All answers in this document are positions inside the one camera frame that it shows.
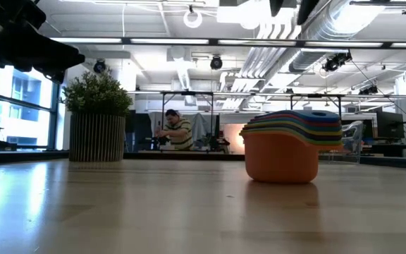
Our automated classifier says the black overhead camera rig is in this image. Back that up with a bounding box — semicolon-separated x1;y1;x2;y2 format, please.
321;52;353;73
359;85;379;96

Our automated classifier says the blue measuring cup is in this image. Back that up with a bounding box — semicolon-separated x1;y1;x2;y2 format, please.
254;109;341;123

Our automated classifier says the white hanging ring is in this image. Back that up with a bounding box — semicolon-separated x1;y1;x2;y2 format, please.
183;9;204;30

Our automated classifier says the silver ventilation duct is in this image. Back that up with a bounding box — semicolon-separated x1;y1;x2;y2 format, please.
289;0;387;73

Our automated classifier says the black computer monitor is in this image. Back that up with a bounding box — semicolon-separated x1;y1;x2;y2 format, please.
376;111;405;140

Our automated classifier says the purple measuring cup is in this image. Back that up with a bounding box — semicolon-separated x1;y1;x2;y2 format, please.
241;125;343;140

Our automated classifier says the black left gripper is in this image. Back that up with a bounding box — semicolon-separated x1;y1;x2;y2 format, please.
0;0;86;85

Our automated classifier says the orange measuring cup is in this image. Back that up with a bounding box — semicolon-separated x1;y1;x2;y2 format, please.
240;130;344;184

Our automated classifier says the black background rig frame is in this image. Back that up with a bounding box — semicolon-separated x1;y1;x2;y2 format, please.
160;90;214;149
290;93;343;119

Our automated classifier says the green measuring cup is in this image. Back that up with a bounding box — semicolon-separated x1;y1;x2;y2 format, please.
240;127;344;146

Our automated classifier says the potted plant in striped pot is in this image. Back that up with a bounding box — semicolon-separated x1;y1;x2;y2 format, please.
63;68;133;163

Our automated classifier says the person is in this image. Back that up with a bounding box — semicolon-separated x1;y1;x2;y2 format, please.
155;109;194;152

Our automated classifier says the yellow measuring cup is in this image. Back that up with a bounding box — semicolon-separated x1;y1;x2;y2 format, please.
242;121;343;137

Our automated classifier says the black aluminium table frame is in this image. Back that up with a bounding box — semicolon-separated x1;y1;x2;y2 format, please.
0;150;406;170

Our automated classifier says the clear plastic basket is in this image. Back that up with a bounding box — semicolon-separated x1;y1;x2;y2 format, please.
317;121;364;165

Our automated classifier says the red measuring cup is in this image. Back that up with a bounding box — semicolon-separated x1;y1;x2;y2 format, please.
247;113;343;128

